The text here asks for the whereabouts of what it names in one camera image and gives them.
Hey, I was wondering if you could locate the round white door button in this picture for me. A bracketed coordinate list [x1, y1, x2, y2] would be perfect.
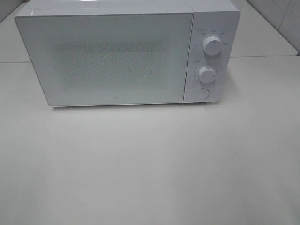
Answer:
[195, 88, 210, 101]

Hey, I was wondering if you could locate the white dial knob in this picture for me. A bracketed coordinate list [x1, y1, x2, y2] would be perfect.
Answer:
[203, 35, 222, 56]
[198, 66, 216, 84]

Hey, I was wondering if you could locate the white microwave door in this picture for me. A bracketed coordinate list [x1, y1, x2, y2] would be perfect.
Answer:
[15, 13, 193, 107]

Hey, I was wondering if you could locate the white microwave oven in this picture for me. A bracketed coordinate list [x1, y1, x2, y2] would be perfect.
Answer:
[15, 0, 240, 105]

